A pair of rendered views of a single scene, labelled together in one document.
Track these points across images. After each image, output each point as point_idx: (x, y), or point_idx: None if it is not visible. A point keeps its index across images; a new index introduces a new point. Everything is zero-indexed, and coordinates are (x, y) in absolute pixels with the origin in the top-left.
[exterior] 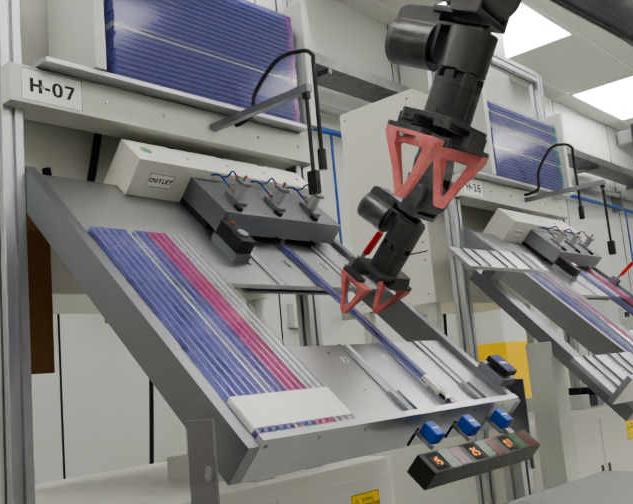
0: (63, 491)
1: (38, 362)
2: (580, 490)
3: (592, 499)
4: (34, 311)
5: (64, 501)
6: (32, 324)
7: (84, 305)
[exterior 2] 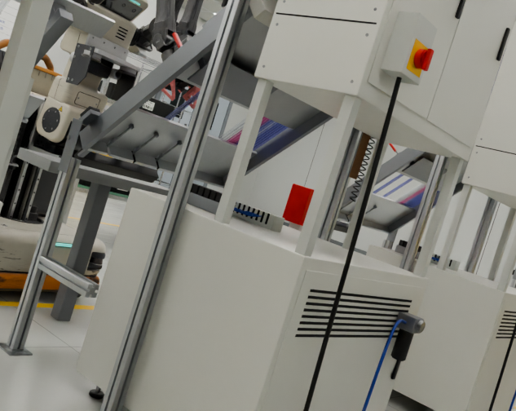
0: (341, 250)
1: (355, 172)
2: (90, 169)
3: (97, 170)
4: (365, 145)
5: (318, 240)
6: (363, 152)
7: (381, 129)
